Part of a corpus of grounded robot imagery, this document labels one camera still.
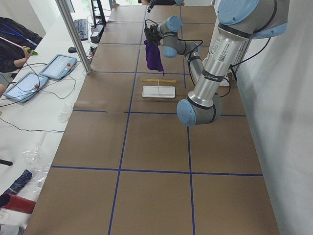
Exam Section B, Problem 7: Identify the purple towel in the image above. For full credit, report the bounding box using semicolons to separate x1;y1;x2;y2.
144;40;164;75

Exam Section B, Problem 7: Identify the near teach pendant tablet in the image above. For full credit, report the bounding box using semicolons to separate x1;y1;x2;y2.
3;72;48;103

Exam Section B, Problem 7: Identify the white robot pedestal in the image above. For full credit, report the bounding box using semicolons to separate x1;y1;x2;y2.
214;67;230;86

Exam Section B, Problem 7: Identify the red cylinder bottle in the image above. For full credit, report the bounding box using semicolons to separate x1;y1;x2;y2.
0;193;36;214

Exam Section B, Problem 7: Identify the teach pendant tablet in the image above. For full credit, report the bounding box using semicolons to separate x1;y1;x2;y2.
3;72;48;103
39;54;77;80

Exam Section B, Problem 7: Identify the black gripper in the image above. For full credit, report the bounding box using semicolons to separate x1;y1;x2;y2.
144;0;162;46

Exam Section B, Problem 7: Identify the seated person in black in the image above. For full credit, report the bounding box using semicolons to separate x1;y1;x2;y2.
0;16;44;91

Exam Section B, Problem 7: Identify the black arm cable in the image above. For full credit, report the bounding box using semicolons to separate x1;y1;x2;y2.
144;19;232;98

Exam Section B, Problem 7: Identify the white crumpled tissue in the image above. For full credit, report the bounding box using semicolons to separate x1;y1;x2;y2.
58;104;73;123

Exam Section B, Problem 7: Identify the crumpled clear plastic wrap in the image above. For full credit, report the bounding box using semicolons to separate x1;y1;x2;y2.
22;144;52;195

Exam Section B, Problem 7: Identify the black keyboard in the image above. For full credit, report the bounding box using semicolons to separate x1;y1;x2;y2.
74;19;89;41

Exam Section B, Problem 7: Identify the dark blue folded umbrella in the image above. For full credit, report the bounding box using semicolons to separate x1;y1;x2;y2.
4;169;32;195

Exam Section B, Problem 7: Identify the aluminium frame post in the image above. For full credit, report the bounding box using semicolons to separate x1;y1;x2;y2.
56;0;92;74

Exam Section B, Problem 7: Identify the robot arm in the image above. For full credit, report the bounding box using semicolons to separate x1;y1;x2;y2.
144;0;290;126

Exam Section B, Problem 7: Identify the far teach pendant tablet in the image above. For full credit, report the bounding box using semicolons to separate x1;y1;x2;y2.
39;54;77;80

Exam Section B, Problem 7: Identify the black power adapter box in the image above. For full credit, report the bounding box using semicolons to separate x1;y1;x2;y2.
90;24;104;44

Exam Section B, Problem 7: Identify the black computer mouse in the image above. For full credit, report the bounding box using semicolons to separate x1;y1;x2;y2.
68;47;77;53

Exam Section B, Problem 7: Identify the white towel rack with wooden bars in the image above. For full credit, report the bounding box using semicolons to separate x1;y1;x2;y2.
141;78;177;98

